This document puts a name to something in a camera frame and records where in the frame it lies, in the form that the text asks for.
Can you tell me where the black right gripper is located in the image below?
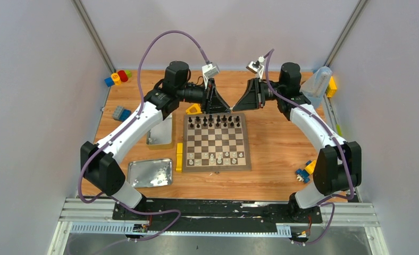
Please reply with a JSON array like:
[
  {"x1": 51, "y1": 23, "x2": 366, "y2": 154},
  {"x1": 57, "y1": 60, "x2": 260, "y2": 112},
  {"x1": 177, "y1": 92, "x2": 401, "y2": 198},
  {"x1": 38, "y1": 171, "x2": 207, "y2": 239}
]
[{"x1": 232, "y1": 77, "x2": 285, "y2": 111}]

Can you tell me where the yellow triangle frame block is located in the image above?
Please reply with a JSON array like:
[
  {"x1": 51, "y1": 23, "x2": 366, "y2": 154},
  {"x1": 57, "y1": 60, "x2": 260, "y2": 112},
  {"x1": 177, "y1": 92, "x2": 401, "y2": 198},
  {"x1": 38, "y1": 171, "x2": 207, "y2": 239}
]
[{"x1": 185, "y1": 104, "x2": 203, "y2": 115}]

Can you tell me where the wooden chess board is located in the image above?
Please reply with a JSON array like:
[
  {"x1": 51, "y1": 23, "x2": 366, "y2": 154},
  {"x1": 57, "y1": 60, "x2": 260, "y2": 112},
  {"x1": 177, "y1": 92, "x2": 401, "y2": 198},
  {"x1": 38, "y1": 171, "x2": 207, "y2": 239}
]
[{"x1": 182, "y1": 113, "x2": 252, "y2": 173}]

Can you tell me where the small yellow rectangular block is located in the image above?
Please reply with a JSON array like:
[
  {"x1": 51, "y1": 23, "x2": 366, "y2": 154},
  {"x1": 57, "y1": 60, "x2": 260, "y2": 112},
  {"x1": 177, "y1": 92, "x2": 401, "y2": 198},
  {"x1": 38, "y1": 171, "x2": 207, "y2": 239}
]
[{"x1": 176, "y1": 142, "x2": 183, "y2": 155}]

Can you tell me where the yellow arch block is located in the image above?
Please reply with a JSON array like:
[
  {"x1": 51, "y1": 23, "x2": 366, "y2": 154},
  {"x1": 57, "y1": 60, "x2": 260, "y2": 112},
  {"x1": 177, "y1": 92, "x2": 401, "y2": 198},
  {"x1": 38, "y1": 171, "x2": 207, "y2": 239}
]
[{"x1": 175, "y1": 154, "x2": 183, "y2": 173}]

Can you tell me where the gold tin with white pieces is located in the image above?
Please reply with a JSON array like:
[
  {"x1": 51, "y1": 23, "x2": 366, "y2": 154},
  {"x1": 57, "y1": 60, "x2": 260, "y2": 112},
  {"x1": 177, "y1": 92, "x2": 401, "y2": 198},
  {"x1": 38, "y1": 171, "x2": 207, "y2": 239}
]
[{"x1": 146, "y1": 114, "x2": 175, "y2": 150}]

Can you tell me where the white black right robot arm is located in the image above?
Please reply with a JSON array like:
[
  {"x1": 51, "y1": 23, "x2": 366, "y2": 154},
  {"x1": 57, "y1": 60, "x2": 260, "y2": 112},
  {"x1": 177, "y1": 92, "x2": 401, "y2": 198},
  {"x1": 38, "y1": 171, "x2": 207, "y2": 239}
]
[{"x1": 232, "y1": 59, "x2": 362, "y2": 222}]

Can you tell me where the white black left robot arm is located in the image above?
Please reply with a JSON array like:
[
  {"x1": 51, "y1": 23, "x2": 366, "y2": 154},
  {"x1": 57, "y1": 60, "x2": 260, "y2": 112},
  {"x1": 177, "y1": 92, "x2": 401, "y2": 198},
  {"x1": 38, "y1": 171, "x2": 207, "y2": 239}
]
[{"x1": 79, "y1": 61, "x2": 220, "y2": 219}]

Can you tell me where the black chess pieces row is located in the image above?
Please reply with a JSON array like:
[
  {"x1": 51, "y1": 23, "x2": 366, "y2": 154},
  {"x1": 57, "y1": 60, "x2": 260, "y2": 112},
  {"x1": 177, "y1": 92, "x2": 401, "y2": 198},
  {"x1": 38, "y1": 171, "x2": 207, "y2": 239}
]
[{"x1": 184, "y1": 114, "x2": 243, "y2": 130}]

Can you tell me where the clear blue plastic container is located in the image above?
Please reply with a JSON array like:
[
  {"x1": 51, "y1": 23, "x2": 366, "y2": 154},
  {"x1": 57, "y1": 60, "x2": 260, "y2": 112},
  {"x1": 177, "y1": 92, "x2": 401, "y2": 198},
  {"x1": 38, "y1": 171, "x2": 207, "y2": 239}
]
[{"x1": 300, "y1": 66, "x2": 332, "y2": 108}]

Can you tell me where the yellow blue toy car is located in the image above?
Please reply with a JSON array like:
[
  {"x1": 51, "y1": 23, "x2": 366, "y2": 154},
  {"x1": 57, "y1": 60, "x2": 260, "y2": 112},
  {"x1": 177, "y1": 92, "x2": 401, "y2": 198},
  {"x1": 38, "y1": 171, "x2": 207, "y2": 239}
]
[{"x1": 296, "y1": 160, "x2": 316, "y2": 184}]

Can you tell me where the silver tin lid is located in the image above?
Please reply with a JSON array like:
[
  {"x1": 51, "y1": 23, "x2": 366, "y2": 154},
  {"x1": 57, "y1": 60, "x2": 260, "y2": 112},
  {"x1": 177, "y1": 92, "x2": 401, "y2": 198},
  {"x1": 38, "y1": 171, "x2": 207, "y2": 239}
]
[{"x1": 127, "y1": 158, "x2": 172, "y2": 188}]

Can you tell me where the blue lego brick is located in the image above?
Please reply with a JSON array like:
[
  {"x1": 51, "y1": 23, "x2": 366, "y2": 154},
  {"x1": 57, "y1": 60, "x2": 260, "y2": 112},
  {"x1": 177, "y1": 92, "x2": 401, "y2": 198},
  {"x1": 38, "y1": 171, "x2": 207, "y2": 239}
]
[{"x1": 119, "y1": 109, "x2": 131, "y2": 122}]

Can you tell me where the gray lego brick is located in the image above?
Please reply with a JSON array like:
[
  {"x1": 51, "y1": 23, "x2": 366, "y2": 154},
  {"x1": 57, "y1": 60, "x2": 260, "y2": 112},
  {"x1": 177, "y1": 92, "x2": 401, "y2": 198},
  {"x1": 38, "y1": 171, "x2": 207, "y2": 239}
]
[{"x1": 112, "y1": 106, "x2": 124, "y2": 121}]

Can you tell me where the red cylinder block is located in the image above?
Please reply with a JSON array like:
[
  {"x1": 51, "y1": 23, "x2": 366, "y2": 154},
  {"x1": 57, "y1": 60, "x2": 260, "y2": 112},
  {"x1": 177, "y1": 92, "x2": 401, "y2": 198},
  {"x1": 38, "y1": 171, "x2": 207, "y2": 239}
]
[{"x1": 118, "y1": 70, "x2": 129, "y2": 83}]

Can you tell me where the yellow cylinder block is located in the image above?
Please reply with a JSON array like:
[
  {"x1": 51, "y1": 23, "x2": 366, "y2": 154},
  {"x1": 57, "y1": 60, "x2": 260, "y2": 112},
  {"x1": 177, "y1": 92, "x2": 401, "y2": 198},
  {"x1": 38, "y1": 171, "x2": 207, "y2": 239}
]
[{"x1": 111, "y1": 73, "x2": 122, "y2": 85}]

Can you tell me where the blue cube block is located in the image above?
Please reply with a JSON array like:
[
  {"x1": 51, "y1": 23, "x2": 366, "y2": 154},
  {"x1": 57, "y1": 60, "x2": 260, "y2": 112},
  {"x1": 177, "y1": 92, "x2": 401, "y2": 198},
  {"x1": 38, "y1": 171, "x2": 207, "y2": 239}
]
[{"x1": 104, "y1": 77, "x2": 115, "y2": 87}]

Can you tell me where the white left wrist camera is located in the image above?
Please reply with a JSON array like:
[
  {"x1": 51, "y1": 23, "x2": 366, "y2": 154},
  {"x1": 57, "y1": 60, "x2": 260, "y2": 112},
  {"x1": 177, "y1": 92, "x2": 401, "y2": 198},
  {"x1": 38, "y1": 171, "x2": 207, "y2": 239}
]
[{"x1": 202, "y1": 63, "x2": 220, "y2": 88}]

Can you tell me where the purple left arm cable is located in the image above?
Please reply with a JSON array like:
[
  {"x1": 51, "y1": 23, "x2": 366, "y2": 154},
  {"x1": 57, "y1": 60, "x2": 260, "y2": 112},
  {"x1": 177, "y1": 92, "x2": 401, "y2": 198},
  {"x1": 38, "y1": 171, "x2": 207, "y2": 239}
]
[{"x1": 77, "y1": 30, "x2": 211, "y2": 243}]

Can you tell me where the yellow block at right wall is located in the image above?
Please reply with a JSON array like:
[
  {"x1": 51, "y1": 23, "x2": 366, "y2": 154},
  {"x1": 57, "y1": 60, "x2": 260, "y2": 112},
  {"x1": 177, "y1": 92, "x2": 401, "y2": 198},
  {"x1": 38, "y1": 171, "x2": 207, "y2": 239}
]
[{"x1": 325, "y1": 77, "x2": 338, "y2": 98}]

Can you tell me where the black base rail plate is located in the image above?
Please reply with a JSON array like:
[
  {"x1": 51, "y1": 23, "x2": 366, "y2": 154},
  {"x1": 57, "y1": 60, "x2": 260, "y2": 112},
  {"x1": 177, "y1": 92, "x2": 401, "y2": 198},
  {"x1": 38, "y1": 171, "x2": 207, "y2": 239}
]
[{"x1": 112, "y1": 198, "x2": 322, "y2": 233}]

